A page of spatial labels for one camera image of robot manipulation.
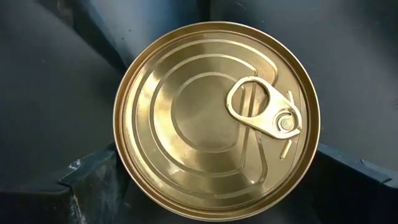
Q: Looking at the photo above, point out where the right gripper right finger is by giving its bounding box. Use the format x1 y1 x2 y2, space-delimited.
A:
289 142 398 224

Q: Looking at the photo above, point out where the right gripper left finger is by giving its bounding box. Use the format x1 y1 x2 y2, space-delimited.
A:
0 142 131 224

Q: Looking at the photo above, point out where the gold-lidded can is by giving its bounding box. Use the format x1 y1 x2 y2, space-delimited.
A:
112 21 321 222

